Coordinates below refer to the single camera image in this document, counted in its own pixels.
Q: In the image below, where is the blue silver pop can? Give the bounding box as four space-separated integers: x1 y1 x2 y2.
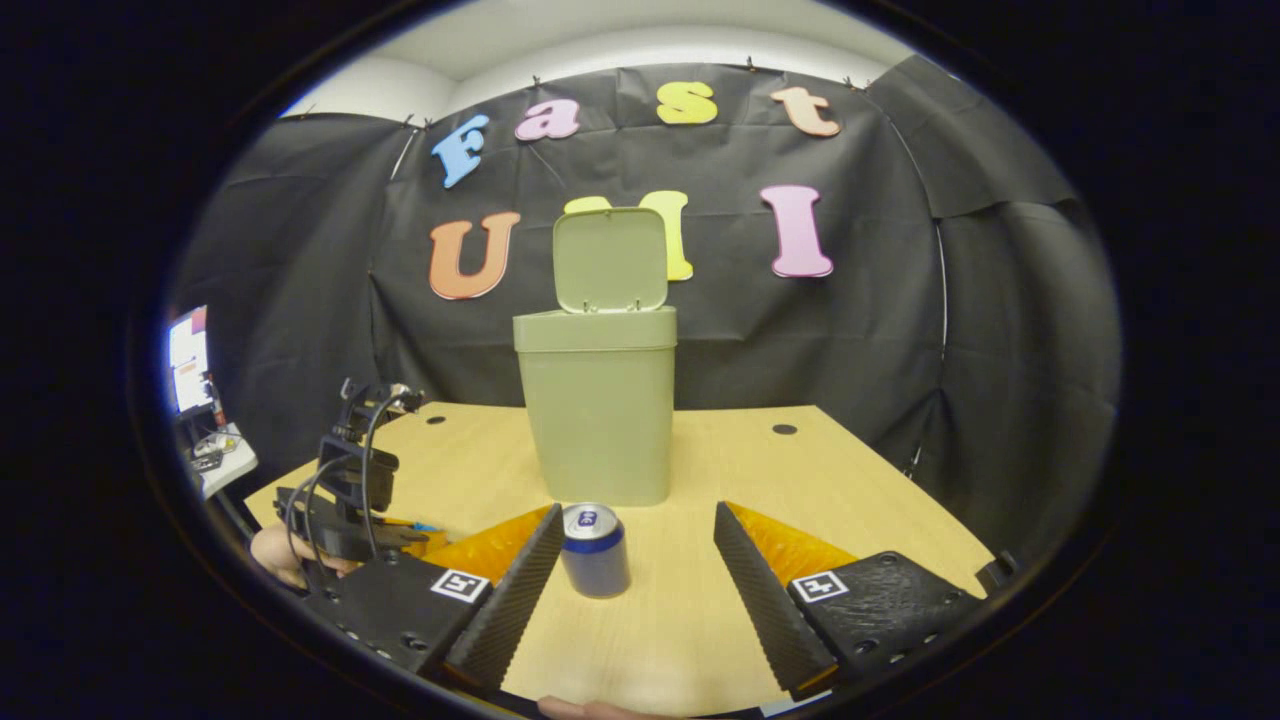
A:
560 502 633 600

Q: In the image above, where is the black backdrop cloth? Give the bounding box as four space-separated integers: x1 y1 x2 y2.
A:
165 55 1123 561

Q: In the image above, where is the computer monitor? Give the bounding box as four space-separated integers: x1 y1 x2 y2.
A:
165 305 216 416

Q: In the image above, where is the wooden desktop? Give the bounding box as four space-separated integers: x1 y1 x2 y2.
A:
245 402 1001 719

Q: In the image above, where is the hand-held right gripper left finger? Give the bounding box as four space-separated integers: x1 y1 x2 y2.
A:
300 503 566 693

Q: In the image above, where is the white side table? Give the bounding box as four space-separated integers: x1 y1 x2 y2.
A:
190 425 259 499

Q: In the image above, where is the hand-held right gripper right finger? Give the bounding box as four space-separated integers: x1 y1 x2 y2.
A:
713 502 986 701

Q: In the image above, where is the green desktop garbage bin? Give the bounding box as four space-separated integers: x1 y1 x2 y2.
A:
512 207 679 508

